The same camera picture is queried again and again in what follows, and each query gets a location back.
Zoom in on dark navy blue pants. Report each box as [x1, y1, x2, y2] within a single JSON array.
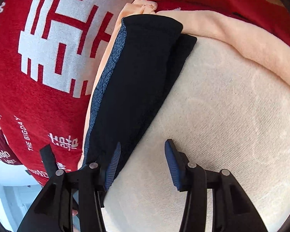
[[81, 14, 198, 187]]

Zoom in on person's left hand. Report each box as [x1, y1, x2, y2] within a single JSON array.
[[72, 208, 79, 232]]

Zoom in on cream beige sofa cushion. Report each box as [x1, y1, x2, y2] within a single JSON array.
[[104, 37, 290, 231]]

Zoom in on dark red printed cloth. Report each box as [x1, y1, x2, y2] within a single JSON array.
[[0, 127, 22, 165]]

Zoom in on red blanket white characters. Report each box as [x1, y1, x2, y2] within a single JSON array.
[[0, 0, 133, 184]]

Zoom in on peach fleece blanket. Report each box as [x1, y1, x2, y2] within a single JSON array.
[[86, 0, 290, 166]]

